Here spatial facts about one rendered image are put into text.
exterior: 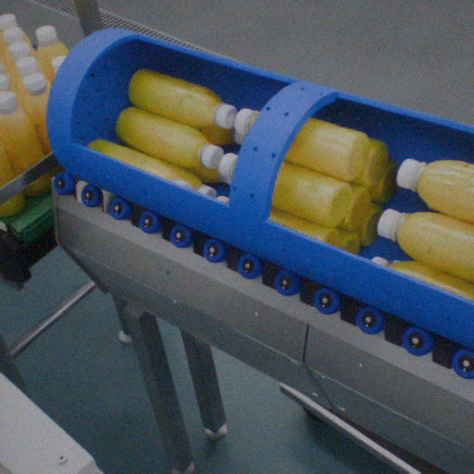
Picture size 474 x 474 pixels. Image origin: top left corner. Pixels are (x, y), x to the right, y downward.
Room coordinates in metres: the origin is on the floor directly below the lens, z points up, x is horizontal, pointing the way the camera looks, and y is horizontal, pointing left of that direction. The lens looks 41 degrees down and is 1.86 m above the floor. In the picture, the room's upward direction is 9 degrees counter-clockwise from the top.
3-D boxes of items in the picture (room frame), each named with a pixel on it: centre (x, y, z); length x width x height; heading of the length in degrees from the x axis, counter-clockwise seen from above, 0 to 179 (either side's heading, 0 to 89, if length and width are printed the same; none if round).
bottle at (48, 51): (1.61, 0.33, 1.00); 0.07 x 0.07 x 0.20
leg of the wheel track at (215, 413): (1.34, 0.14, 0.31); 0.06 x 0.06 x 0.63; 46
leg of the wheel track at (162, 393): (1.24, 0.24, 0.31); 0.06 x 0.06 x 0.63; 46
